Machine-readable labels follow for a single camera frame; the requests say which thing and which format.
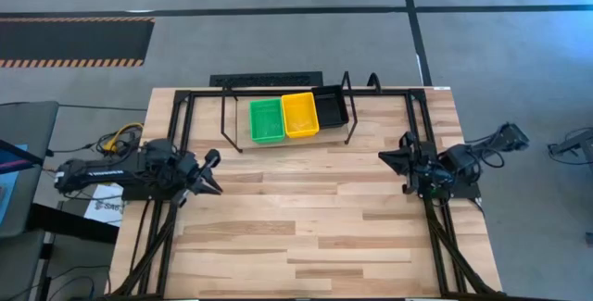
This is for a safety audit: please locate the black stand base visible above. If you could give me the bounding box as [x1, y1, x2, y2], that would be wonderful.
[27, 202, 120, 246]

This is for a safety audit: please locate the white printed paper sheet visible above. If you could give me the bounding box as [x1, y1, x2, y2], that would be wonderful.
[82, 183, 126, 227]

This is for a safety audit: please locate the green plastic basket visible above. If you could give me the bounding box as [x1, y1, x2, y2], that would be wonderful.
[249, 97, 286, 145]

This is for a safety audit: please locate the yellow plastic basket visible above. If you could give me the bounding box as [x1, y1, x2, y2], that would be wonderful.
[280, 91, 321, 140]

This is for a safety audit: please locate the yellow cable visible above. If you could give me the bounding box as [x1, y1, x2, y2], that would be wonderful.
[102, 122, 145, 153]

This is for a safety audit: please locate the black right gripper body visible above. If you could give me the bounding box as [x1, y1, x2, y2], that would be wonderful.
[401, 130, 446, 196]

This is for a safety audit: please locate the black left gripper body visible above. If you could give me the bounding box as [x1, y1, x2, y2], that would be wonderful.
[173, 148, 222, 207]

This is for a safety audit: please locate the black slotted grille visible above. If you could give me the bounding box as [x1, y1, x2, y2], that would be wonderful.
[208, 70, 324, 89]

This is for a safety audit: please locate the black aluminium table frame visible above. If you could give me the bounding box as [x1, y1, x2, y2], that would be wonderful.
[108, 86, 507, 301]

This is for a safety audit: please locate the wooden shelf with black frame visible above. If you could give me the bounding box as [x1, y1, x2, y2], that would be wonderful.
[220, 71, 359, 154]

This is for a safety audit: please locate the black metal stand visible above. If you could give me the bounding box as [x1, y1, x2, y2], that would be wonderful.
[546, 126, 593, 169]

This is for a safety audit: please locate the black mat with striped edge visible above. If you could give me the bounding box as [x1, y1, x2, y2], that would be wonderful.
[0, 17, 156, 69]

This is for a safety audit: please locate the dark monitor with blue screen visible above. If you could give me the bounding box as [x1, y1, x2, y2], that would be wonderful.
[0, 138, 47, 221]

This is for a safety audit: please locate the black plastic basket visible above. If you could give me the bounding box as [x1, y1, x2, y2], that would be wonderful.
[310, 84, 350, 130]

